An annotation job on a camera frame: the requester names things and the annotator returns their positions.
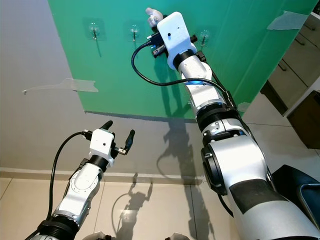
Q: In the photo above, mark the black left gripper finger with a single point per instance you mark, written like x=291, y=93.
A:
x=106, y=126
x=131, y=140

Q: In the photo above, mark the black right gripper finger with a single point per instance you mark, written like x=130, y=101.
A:
x=159, y=28

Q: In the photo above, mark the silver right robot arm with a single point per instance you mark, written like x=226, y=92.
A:
x=240, y=165

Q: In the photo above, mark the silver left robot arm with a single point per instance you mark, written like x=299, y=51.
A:
x=80, y=192

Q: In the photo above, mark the long clear tape strip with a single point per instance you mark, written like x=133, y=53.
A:
x=80, y=86

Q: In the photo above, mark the short clear tape strip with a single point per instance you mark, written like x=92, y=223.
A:
x=287, y=21

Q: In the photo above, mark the grey drawer cabinet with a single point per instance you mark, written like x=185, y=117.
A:
x=297, y=55

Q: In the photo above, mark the black plastic bin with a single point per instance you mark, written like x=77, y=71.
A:
x=300, y=187

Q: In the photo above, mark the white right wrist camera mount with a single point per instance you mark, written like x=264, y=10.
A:
x=177, y=32

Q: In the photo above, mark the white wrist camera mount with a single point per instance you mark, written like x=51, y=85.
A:
x=177, y=32
x=102, y=145

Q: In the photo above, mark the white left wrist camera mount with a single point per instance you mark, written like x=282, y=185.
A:
x=102, y=145

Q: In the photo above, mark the clear adhesive wall hook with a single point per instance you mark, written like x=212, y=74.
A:
x=94, y=31
x=134, y=32
x=204, y=36

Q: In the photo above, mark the green wall sheet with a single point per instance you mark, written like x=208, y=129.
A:
x=115, y=75

